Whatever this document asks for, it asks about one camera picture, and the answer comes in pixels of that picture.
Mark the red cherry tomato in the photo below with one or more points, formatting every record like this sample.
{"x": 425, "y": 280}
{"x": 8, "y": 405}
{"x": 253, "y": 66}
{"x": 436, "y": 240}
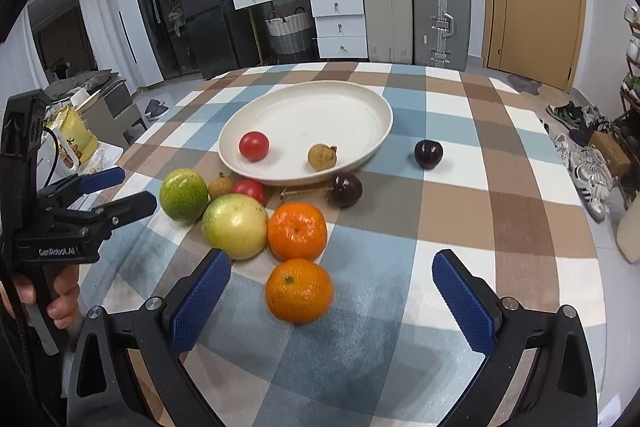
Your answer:
{"x": 250, "y": 191}
{"x": 254, "y": 147}

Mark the white striped sneaker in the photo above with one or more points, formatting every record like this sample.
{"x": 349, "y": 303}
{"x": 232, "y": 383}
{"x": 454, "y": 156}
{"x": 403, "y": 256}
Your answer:
{"x": 590, "y": 192}

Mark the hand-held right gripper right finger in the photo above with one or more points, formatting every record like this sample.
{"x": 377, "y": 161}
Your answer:
{"x": 462, "y": 302}

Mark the checkered tablecloth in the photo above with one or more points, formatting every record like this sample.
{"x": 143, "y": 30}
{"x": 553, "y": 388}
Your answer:
{"x": 400, "y": 232}

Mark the brown cardboard box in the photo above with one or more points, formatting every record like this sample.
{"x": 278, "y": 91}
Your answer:
{"x": 610, "y": 154}

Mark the silver suitcase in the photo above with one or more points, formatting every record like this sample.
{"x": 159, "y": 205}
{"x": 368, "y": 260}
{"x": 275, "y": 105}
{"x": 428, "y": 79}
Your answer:
{"x": 442, "y": 19}

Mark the beige suitcase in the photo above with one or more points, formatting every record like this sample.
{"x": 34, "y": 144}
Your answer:
{"x": 387, "y": 14}

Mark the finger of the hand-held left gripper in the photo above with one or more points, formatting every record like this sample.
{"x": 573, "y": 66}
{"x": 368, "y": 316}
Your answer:
{"x": 125, "y": 209}
{"x": 102, "y": 179}

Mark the cream cushion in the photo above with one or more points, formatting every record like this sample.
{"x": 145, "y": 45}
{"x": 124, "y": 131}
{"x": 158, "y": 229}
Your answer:
{"x": 631, "y": 237}

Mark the white drawer cabinet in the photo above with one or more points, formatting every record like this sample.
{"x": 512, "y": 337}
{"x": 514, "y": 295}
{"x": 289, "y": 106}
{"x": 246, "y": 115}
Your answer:
{"x": 337, "y": 19}

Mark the brown longan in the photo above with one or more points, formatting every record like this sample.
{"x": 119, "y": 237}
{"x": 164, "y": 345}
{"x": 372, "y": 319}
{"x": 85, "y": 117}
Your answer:
{"x": 322, "y": 158}
{"x": 218, "y": 187}

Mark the black refrigerator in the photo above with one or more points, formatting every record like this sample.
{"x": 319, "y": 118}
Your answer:
{"x": 215, "y": 2}

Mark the dark cherry with stem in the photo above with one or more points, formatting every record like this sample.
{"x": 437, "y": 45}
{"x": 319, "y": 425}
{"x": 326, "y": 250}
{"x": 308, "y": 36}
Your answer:
{"x": 346, "y": 190}

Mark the cream round plate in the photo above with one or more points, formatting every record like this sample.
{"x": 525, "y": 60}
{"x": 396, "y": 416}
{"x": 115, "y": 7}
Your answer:
{"x": 310, "y": 122}

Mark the orange mandarin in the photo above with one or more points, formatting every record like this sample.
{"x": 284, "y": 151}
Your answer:
{"x": 299, "y": 292}
{"x": 297, "y": 232}

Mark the grey floor mat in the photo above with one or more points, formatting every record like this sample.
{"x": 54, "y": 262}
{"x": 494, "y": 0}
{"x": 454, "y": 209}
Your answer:
{"x": 522, "y": 84}

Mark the dark purple plum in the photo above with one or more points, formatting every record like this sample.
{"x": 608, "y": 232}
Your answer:
{"x": 428, "y": 155}

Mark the yellow plastic bag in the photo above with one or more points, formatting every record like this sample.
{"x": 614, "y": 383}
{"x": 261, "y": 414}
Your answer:
{"x": 72, "y": 137}

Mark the person's left hand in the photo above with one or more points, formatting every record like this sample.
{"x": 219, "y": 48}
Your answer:
{"x": 62, "y": 302}

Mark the dark sneakers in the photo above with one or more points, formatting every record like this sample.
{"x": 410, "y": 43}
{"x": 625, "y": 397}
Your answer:
{"x": 570, "y": 114}

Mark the grey wicker basket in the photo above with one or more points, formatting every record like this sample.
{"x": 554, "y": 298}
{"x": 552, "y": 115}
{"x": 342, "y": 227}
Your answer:
{"x": 288, "y": 34}

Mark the grey cardboard boxes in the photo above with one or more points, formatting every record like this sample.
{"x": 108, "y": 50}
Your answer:
{"x": 115, "y": 107}

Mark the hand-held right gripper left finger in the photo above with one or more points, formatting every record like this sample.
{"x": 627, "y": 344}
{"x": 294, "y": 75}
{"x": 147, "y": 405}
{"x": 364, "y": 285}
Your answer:
{"x": 200, "y": 302}

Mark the grey slippers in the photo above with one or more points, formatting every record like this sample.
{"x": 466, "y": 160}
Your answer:
{"x": 156, "y": 109}

